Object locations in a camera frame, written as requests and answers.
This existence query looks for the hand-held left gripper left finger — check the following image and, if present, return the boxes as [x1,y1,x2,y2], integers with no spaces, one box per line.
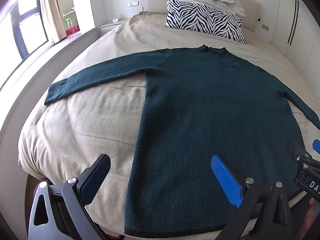
[27,154,112,240]

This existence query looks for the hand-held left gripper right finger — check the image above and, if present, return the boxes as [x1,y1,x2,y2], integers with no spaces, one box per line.
[211,154,292,240]

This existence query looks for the dark green sweater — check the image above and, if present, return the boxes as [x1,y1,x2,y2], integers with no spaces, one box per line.
[44,44,320,238]

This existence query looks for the person's right hand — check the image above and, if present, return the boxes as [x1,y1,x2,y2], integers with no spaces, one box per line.
[309,198,320,232]

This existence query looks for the bed with beige sheet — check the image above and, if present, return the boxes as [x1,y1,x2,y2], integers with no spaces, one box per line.
[0,11,320,238]

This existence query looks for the white wardrobe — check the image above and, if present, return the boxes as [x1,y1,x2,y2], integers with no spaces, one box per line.
[271,0,320,95]

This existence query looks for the white nightstand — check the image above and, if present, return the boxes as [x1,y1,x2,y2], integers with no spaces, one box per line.
[99,19,126,37]

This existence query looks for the zebra print pillow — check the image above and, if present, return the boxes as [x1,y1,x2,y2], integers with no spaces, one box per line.
[165,0,246,44]

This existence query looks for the black framed window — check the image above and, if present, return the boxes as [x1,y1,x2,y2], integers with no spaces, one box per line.
[0,0,50,64]

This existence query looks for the beige curtain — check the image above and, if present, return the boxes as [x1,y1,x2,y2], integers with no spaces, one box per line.
[39,0,63,46]

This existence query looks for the black wardrobe handle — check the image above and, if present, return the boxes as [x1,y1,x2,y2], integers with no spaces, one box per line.
[287,0,300,45]

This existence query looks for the white wall shelf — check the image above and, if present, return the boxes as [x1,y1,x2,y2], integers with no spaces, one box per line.
[55,0,82,40]

